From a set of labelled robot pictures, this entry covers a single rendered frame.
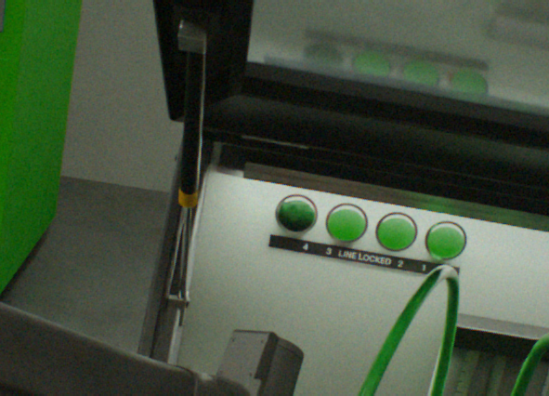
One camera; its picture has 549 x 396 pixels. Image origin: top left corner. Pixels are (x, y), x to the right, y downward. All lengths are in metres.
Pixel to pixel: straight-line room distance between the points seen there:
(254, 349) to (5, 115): 2.79
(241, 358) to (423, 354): 0.55
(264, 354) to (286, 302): 0.49
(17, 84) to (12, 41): 0.13
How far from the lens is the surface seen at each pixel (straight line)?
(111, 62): 5.13
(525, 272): 1.47
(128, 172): 5.26
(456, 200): 1.39
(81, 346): 0.77
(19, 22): 3.64
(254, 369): 0.97
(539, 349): 1.32
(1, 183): 3.79
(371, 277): 1.46
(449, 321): 1.36
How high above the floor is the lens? 1.89
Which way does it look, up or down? 20 degrees down
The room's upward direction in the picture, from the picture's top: 11 degrees clockwise
